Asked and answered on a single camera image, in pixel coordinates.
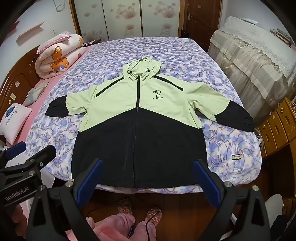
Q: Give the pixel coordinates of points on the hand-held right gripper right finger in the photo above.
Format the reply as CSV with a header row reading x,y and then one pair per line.
x,y
208,183

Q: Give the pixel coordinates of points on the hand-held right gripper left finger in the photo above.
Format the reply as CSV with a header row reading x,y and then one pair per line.
x,y
90,183

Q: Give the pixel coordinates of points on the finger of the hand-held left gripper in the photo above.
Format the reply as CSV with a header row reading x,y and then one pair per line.
x,y
15,148
44,154

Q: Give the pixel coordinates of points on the green and black hooded jacket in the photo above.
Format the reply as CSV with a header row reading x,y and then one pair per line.
x,y
138,104

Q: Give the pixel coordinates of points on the white embroidered pillow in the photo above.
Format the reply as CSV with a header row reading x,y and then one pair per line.
x,y
13,122

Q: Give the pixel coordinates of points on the pink bed sheet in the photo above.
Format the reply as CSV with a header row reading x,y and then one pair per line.
x,y
37,113

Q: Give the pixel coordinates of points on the colourful knitted slipper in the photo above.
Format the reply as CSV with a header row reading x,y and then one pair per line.
x,y
124,206
153,215

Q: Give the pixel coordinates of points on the person's pink pajama legs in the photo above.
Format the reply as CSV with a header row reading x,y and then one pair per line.
x,y
115,227

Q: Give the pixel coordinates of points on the grey folded cloth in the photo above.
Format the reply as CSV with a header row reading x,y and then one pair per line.
x,y
35,92

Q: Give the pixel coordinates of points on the wooden headboard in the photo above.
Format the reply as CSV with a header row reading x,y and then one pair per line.
x,y
16,83

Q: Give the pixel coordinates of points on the white round object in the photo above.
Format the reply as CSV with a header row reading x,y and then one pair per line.
x,y
274,205

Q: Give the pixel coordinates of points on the dark cloth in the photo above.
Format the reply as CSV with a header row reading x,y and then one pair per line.
x,y
283,228

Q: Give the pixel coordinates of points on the wooden drawer cabinet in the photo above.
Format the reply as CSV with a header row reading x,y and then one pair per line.
x,y
277,125

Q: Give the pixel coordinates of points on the pink bear printed rolled quilt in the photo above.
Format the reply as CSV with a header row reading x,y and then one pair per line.
x,y
57,58

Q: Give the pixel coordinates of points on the small black device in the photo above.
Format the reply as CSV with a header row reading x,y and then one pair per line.
x,y
89,44

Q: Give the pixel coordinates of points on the purple cat printed blanket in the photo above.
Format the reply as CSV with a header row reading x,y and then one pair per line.
x,y
185,60

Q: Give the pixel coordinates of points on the floral wardrobe doors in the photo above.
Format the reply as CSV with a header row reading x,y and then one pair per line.
x,y
122,18

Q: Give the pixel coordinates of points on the brown wooden door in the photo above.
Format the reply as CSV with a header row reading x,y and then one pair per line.
x,y
203,20

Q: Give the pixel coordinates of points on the stack of books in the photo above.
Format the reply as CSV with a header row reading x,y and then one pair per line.
x,y
281,34

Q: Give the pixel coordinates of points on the pink wall shelf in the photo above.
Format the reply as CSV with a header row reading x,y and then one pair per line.
x,y
30,32

